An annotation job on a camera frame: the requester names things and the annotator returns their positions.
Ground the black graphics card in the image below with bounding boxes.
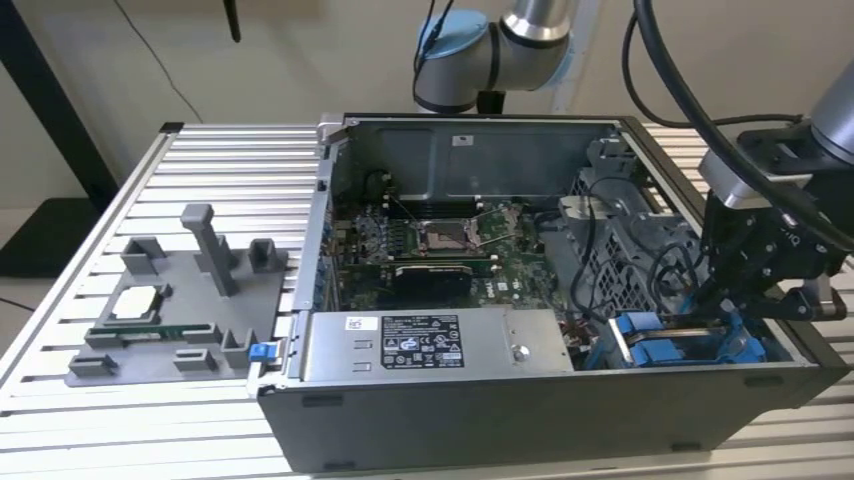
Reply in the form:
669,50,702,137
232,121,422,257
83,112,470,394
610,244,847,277
392,263,474,307

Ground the power supply wire bundle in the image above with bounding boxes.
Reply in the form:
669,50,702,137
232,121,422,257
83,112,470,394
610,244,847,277
558,309,606,359

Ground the empty blue disk carrier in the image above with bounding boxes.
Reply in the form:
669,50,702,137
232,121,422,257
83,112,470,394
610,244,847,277
630,335,767,367

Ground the black slanted post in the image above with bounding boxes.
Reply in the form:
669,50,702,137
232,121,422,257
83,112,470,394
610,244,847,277
0,0,121,201

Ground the thin black wall cable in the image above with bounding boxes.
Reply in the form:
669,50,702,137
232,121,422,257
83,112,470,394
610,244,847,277
116,0,206,124

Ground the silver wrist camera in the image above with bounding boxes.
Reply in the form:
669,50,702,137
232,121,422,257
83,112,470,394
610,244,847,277
698,144,779,210

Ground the black RAM slot block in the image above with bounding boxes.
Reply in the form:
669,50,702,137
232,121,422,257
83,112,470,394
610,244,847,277
388,194,483,216

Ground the gray parts rack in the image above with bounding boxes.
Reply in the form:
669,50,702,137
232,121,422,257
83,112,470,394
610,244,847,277
64,203,292,389

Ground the black arm joint cable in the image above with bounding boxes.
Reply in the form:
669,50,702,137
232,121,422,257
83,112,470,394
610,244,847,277
414,0,456,87

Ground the long black wire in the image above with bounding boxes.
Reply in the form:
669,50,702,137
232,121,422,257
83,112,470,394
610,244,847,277
570,175,633,317

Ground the silver CPU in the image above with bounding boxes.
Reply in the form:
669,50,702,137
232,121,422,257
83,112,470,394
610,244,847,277
109,287,161,321

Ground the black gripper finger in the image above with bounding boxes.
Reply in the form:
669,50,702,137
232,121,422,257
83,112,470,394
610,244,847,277
733,277,849,321
686,259,735,321

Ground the gray disk bay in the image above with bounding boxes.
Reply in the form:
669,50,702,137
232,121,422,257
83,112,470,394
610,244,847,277
603,299,795,371

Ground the gray perforated drive cage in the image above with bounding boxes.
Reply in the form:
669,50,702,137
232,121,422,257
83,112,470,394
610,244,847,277
543,167,702,321

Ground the locking lever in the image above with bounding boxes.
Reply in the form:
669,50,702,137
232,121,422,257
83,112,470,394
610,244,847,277
388,193,422,222

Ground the black hanging antenna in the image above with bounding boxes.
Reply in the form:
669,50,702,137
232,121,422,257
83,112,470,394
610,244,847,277
222,0,242,44

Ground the black flat base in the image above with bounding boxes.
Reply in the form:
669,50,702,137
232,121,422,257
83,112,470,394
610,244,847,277
0,197,101,279

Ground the green RAM stick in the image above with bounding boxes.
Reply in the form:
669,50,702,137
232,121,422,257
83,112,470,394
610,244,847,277
89,323,222,337

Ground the green motherboard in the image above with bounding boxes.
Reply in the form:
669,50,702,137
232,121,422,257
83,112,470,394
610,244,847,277
330,199,575,314

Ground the CPU socket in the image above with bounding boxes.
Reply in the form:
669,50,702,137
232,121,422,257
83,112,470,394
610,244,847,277
414,218,483,254

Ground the thin black camera cable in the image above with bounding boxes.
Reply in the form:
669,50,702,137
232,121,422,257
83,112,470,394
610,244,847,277
621,12,806,129

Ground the silver power supply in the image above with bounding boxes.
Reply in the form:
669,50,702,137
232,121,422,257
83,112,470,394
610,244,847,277
296,308,576,384

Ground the black open PC case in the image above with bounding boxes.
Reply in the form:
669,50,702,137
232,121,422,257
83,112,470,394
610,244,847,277
247,112,853,475

